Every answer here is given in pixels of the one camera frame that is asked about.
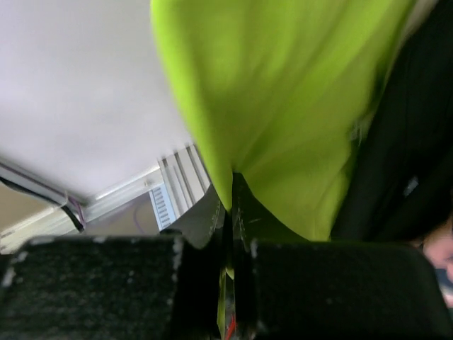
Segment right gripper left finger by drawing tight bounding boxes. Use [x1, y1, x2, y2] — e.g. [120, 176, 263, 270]
[1, 193, 225, 339]

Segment lime green shorts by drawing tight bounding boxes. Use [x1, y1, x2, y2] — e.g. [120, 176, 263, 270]
[151, 1, 415, 241]

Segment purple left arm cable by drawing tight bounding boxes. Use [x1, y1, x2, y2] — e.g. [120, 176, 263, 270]
[132, 200, 153, 237]

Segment slotted cable duct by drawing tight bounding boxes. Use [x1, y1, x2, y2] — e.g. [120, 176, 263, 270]
[149, 183, 176, 231]

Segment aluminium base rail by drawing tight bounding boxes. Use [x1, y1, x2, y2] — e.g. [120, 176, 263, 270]
[1, 145, 210, 254]

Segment pink patterned shorts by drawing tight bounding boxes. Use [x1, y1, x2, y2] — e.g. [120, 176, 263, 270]
[413, 216, 452, 309]

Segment black shorts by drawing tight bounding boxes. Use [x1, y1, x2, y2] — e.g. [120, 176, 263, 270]
[331, 1, 452, 242]

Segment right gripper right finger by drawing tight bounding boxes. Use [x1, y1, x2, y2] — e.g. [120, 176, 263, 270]
[231, 174, 452, 339]

